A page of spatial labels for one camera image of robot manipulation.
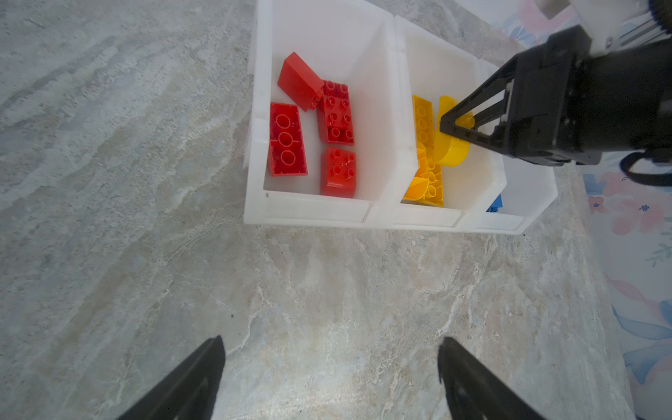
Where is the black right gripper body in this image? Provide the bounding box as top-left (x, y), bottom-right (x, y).
top-left (506, 26), bottom-right (671, 166)

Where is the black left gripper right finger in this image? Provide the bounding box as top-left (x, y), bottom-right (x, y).
top-left (437, 337), bottom-right (542, 419)

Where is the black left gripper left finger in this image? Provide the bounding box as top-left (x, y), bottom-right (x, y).
top-left (120, 336), bottom-right (226, 420)

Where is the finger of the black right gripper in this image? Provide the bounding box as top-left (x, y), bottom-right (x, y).
top-left (440, 118), bottom-right (515, 155)
top-left (440, 65), bottom-right (517, 126)

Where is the blue lego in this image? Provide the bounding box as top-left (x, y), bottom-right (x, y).
top-left (486, 194), bottom-right (503, 213)

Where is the yellow long lego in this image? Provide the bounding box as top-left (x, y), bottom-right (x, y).
top-left (416, 148), bottom-right (445, 208)
top-left (412, 96), bottom-right (434, 150)

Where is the white three-compartment bin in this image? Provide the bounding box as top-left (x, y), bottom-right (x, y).
top-left (243, 1), bottom-right (558, 235)

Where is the red square lego brick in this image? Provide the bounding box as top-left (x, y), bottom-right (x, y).
top-left (320, 147), bottom-right (357, 199)

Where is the red long lego brick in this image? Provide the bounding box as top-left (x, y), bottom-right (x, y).
top-left (316, 80), bottom-right (355, 146)

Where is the small red lego brick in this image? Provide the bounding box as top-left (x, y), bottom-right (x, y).
top-left (278, 52), bottom-right (325, 112)

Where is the red curved lego brick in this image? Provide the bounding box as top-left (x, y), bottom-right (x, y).
top-left (267, 103), bottom-right (308, 177)

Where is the yellow curved lego brick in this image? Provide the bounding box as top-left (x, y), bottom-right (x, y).
top-left (403, 177), bottom-right (430, 201)

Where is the black corrugated cable hose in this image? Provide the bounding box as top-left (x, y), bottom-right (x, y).
top-left (618, 150), bottom-right (672, 188)

